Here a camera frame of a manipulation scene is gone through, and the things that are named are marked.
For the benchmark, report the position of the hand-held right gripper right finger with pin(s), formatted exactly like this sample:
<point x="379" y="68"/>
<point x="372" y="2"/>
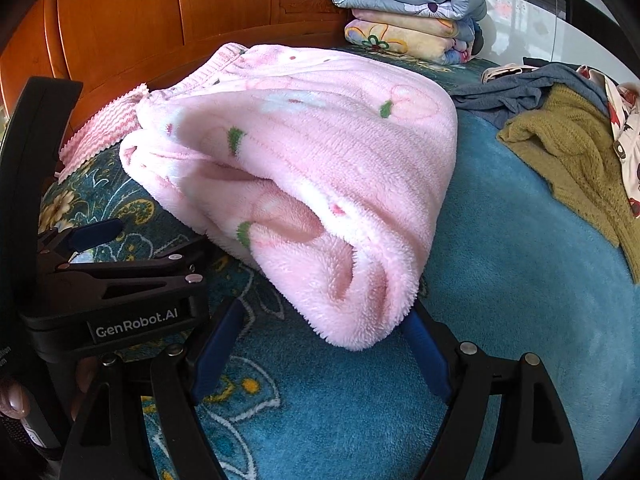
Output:
<point x="427" y="355"/>

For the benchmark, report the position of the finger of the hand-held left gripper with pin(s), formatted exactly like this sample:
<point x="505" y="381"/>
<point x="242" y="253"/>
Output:
<point x="150" y="266"/>
<point x="97" y="232"/>

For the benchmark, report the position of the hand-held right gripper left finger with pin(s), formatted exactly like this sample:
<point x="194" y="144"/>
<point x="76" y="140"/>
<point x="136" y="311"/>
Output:
<point x="215" y="355"/>

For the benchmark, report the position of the pink fleece pants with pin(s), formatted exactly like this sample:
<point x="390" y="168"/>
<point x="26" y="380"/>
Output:
<point x="300" y="160"/>

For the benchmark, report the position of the cream car print garment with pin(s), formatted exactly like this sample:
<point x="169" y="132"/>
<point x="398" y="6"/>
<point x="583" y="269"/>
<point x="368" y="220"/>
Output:
<point x="625" y="125"/>

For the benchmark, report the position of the person's left hand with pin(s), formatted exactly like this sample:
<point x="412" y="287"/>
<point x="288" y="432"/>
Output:
<point x="12" y="400"/>

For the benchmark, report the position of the teal floral bed blanket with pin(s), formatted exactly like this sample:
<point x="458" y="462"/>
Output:
<point x="500" y="285"/>

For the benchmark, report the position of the carved wooden headboard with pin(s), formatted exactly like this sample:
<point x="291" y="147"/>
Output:
<point x="150" y="10"/>

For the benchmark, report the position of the mustard knit sweater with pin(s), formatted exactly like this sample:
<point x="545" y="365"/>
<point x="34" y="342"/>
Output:
<point x="575" y="150"/>

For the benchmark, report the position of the grey blue garment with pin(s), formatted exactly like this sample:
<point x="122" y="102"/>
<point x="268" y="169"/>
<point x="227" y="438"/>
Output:
<point x="520" y="90"/>

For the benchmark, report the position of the dark round object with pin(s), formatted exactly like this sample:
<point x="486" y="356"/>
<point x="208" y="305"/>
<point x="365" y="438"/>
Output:
<point x="479" y="42"/>

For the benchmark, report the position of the peach floral folded blanket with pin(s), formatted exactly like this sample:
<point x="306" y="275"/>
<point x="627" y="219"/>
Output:
<point x="400" y="35"/>

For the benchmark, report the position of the blue printed folded blanket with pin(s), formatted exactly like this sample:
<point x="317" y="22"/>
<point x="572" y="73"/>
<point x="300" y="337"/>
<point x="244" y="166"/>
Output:
<point x="465" y="35"/>

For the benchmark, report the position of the white glossy wardrobe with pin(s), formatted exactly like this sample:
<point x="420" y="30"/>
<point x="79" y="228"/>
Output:
<point x="530" y="25"/>

